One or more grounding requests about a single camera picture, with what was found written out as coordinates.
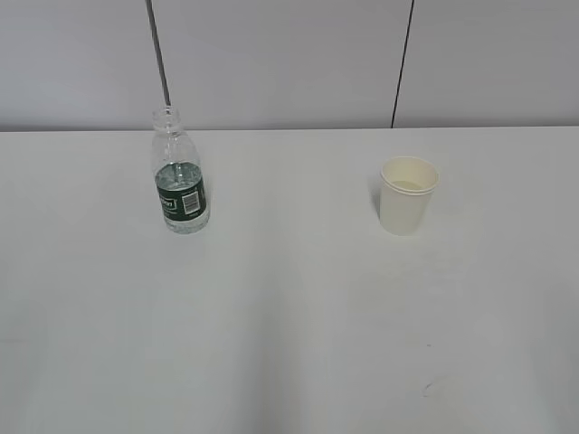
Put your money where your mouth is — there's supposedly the clear water bottle green label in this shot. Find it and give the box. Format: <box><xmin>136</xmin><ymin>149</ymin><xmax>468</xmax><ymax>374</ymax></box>
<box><xmin>151</xmin><ymin>106</ymin><xmax>210</xmax><ymax>234</ymax></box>

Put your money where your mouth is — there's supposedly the white paper cup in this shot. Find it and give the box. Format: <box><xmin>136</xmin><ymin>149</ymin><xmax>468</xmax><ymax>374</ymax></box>
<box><xmin>379</xmin><ymin>156</ymin><xmax>439</xmax><ymax>236</ymax></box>

